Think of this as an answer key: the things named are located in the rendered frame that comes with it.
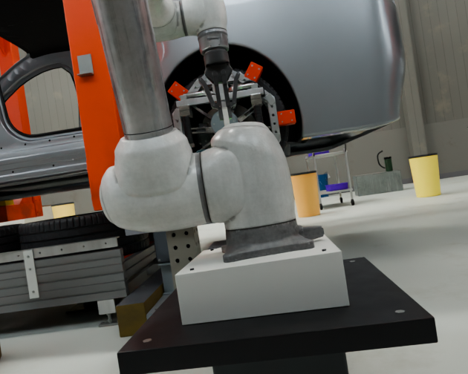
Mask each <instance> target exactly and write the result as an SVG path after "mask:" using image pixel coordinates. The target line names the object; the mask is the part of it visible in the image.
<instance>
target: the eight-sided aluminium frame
mask: <svg viewBox="0 0 468 374"><path fill-rule="evenodd" d="M247 80H251V79H248V78H247V77H245V76H244V74H242V73H241V72H240V77H239V79H238V83H240V84H243V83H244V82H245V81H247ZM227 82H228V84H232V83H233V82H234V79H233V75H232V74H231V76H230V78H229V80H228V81H227ZM207 86H208V88H209V87H212V83H211V81H209V80H208V78H207ZM202 89H203V86H202V85H201V84H200V83H199V81H198V79H197V80H196V81H195V82H194V84H193V86H192V87H191V88H190V89H189V91H188V93H191V92H196V91H202ZM264 91H265V97H262V98H261V99H262V100H263V101H265V102H266V103H267V106H268V112H269V118H270V127H271V132H272V133H273V134H274V136H275V137H276V139H277V140H278V142H280V141H281V134H280V130H279V121H278V116H277V110H276V101H275V97H274V96H273V95H271V93H268V92H267V91H266V90H264ZM271 107H272V108H271ZM172 116H173V122H174V127H175V128H177V129H178V130H179V131H180V132H181V133H183V134H184V135H185V133H184V129H183V119H182V117H181V116H180V111H179V108H176V109H175V110H174V112H173V113H172ZM274 124H275V125H274ZM275 132H276V133H275Z"/></svg>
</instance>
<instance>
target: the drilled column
mask: <svg viewBox="0 0 468 374"><path fill-rule="evenodd" d="M166 239H167V245H168V250H169V259H170V264H171V270H172V279H173V284H174V289H176V288H177V286H176V280H175V275H176V274H177V273H178V272H179V271H180V270H182V268H184V267H185V266H186V265H187V264H188V263H190V262H191V261H192V260H193V259H194V258H196V257H197V256H198V255H199V254H200V253H201V246H200V240H199V235H198V226H195V227H191V228H187V229H179V230H174V231H167V232H166Z"/></svg>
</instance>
